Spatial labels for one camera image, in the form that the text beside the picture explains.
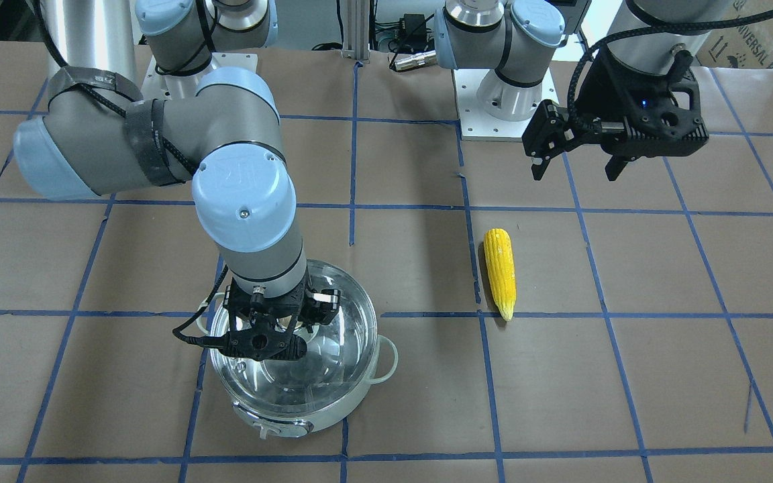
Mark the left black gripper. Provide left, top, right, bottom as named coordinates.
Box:
left=521, top=100, right=603, bottom=181

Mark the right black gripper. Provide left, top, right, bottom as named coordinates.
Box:
left=299, top=288, right=342, bottom=329

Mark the glass pot lid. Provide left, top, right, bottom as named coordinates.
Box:
left=210, top=260, right=379, bottom=409

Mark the yellow corn cob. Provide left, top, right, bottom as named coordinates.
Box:
left=482, top=228, right=517, bottom=322

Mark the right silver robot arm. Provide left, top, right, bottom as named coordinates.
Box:
left=13, top=1, right=341, bottom=326

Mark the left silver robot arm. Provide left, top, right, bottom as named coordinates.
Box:
left=433, top=1, right=729, bottom=180

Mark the white cooking pot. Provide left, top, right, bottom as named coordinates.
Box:
left=197, top=260, right=399, bottom=440

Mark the brown paper table mat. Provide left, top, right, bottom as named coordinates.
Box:
left=0, top=42, right=773, bottom=482

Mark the cardboard box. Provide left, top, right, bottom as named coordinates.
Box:
left=697, top=19, right=773, bottom=68

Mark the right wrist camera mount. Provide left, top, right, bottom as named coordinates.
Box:
left=172, top=279, right=307, bottom=362

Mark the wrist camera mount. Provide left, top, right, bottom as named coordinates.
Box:
left=172, top=279, right=307, bottom=362
left=576, top=47, right=709, bottom=181

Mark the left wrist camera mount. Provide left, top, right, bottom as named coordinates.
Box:
left=576, top=47, right=709, bottom=181

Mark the aluminium frame post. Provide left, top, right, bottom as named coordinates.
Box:
left=338, top=1, right=374, bottom=64

